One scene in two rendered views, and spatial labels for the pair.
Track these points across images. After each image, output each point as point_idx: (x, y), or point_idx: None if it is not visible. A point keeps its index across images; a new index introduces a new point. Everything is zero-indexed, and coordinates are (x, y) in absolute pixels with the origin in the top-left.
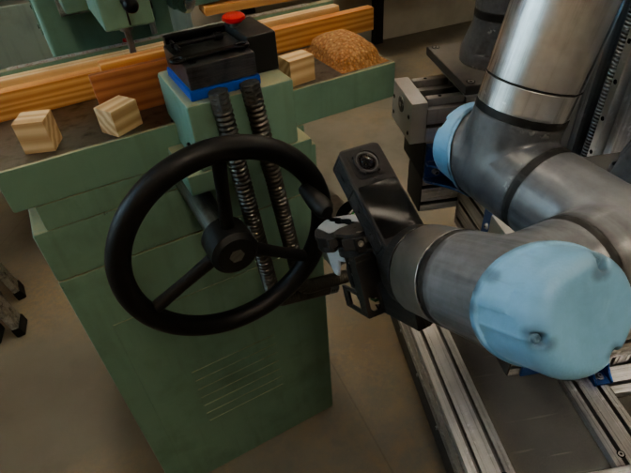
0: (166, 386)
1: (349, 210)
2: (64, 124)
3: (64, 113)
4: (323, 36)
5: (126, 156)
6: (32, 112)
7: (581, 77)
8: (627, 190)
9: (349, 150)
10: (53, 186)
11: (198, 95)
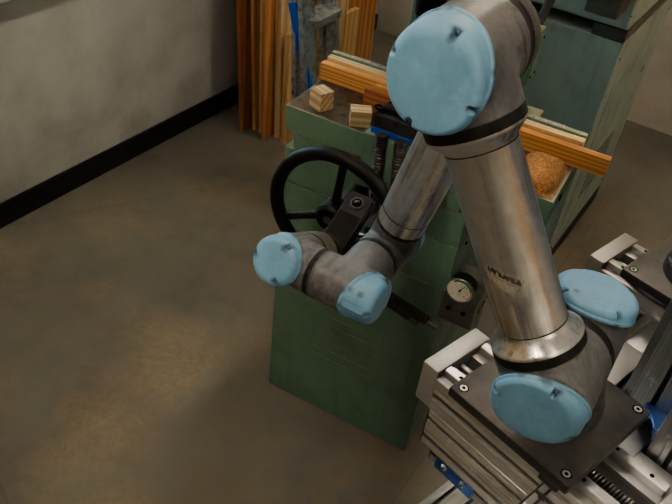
0: (300, 295)
1: (456, 277)
2: (344, 102)
3: (354, 96)
4: (534, 153)
5: (347, 138)
6: (326, 87)
7: (399, 217)
8: (358, 263)
9: (357, 193)
10: (306, 128)
11: (375, 130)
